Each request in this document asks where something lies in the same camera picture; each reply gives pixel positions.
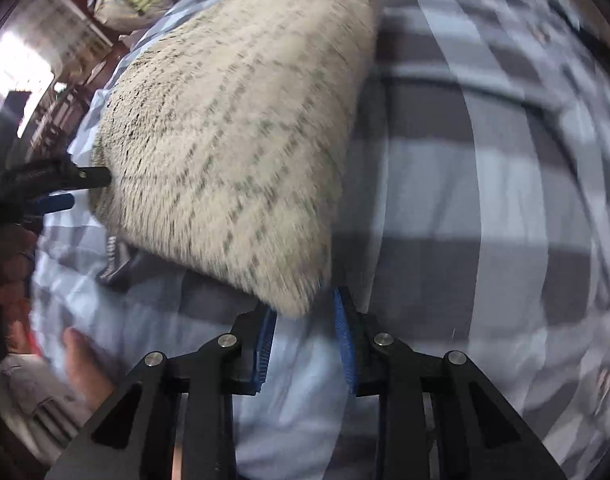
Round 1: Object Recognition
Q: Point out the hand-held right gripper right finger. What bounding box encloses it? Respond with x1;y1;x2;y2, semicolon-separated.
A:
333;286;568;480

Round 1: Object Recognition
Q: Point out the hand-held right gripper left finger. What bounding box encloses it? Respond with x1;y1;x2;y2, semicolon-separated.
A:
45;305;278;480

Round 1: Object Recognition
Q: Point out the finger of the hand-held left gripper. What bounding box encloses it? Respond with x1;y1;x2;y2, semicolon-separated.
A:
27;192;76;216
0;159;112;194

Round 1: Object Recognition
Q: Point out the cream plaid shirt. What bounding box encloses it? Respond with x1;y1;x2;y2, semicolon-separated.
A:
90;0;392;319

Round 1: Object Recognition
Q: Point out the person's left hand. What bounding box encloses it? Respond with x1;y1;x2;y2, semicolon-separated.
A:
0;225;38;322

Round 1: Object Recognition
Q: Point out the blue checkered bed cover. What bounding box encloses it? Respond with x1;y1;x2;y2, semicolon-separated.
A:
30;0;610;480

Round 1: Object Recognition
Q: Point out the grey cloth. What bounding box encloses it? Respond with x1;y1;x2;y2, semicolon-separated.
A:
0;354;93;453

